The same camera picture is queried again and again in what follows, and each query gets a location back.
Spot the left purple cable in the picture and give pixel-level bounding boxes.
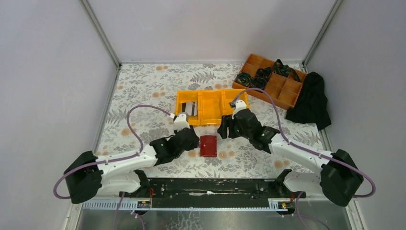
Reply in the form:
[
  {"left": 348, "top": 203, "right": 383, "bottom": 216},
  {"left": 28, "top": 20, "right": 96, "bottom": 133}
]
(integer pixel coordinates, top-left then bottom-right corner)
[{"left": 52, "top": 104, "right": 175, "bottom": 230}]

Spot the black cloth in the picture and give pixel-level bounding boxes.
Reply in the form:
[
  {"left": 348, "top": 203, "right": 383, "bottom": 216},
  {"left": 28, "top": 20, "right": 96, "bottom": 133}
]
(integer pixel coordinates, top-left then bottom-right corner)
[{"left": 285, "top": 72, "right": 331, "bottom": 130}]

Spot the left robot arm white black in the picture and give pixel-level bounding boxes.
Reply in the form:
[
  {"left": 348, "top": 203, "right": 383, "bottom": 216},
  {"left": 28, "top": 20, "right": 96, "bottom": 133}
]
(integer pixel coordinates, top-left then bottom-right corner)
[{"left": 63, "top": 127, "right": 199, "bottom": 204}]

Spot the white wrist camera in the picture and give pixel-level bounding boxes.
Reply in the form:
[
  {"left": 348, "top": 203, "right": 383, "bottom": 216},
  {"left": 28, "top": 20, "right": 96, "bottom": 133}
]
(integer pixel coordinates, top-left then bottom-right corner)
[
  {"left": 170, "top": 112, "right": 190, "bottom": 131},
  {"left": 229, "top": 99, "right": 247, "bottom": 119}
]

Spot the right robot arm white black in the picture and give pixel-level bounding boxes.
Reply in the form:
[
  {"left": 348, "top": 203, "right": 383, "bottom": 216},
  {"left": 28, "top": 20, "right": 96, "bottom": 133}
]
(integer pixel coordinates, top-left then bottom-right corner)
[{"left": 217, "top": 109, "right": 364, "bottom": 207}]

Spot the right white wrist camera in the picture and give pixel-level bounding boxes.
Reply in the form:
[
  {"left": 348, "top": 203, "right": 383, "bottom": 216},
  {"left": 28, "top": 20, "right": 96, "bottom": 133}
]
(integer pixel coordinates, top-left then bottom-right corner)
[{"left": 229, "top": 99, "right": 247, "bottom": 119}]

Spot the floral table mat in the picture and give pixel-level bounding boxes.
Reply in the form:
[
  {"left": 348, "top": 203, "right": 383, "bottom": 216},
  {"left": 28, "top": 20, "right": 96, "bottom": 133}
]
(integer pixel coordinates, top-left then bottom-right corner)
[{"left": 93, "top": 63, "right": 327, "bottom": 179}]

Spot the rolled black strap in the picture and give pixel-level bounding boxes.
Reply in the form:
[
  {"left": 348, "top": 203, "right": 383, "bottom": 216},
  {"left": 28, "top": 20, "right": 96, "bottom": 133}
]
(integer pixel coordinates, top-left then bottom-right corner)
[
  {"left": 236, "top": 72, "right": 253, "bottom": 88},
  {"left": 250, "top": 67, "right": 273, "bottom": 90}
]

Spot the left aluminium corner post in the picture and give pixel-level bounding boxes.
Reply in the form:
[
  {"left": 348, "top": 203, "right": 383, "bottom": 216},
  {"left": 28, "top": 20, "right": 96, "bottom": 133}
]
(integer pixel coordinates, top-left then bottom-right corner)
[{"left": 79, "top": 0, "right": 122, "bottom": 69}]

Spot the purple cable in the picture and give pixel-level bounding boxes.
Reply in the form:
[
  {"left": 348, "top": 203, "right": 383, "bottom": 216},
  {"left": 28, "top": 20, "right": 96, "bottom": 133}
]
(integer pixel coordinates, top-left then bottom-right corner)
[
  {"left": 229, "top": 88, "right": 377, "bottom": 230},
  {"left": 52, "top": 104, "right": 175, "bottom": 230}
]

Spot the aluminium slotted rail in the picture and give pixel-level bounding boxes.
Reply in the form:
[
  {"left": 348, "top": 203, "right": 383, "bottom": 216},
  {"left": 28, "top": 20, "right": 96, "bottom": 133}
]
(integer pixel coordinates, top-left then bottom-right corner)
[{"left": 83, "top": 198, "right": 295, "bottom": 211}]

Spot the orange wooden divider tray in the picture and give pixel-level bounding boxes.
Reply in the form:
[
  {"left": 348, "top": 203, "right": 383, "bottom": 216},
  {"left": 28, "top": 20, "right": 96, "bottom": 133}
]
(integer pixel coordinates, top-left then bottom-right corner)
[{"left": 232, "top": 54, "right": 307, "bottom": 110}]

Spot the black white striped card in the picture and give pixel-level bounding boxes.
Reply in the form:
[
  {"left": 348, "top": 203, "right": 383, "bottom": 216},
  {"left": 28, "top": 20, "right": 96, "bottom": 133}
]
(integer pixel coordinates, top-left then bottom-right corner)
[{"left": 181, "top": 102, "right": 198, "bottom": 116}]

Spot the aluminium corner post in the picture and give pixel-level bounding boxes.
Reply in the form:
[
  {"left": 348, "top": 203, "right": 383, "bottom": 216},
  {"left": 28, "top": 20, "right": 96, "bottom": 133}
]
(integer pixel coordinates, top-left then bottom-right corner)
[
  {"left": 79, "top": 0, "right": 122, "bottom": 69},
  {"left": 302, "top": 0, "right": 344, "bottom": 68}
]

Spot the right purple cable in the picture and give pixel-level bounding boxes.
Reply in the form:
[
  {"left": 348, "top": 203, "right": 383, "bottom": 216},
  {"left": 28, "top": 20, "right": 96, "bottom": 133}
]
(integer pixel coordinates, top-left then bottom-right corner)
[{"left": 229, "top": 88, "right": 377, "bottom": 230}]

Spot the yellow three-compartment bin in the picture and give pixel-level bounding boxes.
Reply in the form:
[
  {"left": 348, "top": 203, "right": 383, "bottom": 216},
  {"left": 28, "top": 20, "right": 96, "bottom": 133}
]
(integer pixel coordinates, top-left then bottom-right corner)
[{"left": 175, "top": 89, "right": 243, "bottom": 126}]

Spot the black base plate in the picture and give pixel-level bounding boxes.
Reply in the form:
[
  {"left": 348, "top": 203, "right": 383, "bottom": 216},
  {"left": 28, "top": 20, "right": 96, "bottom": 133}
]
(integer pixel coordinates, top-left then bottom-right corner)
[{"left": 119, "top": 170, "right": 306, "bottom": 202}]

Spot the right aluminium corner post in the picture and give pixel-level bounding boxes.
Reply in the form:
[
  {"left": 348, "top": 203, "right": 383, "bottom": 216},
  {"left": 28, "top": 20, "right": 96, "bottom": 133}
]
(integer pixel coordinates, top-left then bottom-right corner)
[{"left": 302, "top": 0, "right": 344, "bottom": 68}]

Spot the loose black strap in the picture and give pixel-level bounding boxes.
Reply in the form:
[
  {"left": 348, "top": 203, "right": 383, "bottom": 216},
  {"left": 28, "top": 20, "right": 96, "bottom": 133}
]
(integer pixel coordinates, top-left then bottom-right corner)
[{"left": 273, "top": 59, "right": 302, "bottom": 83}]

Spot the rolled black strap middle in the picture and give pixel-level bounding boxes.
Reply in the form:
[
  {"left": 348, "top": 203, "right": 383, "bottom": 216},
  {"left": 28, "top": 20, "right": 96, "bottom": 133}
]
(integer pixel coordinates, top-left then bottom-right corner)
[{"left": 250, "top": 67, "right": 273, "bottom": 90}]

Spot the rolled black strap left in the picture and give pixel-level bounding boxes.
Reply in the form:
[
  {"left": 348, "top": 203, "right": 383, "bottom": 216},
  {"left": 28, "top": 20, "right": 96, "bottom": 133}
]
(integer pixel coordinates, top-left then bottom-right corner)
[{"left": 236, "top": 72, "right": 253, "bottom": 88}]

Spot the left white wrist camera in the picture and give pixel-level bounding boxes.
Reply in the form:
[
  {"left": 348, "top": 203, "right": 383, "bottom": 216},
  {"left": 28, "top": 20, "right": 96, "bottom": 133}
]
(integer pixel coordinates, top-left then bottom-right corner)
[{"left": 170, "top": 112, "right": 190, "bottom": 131}]

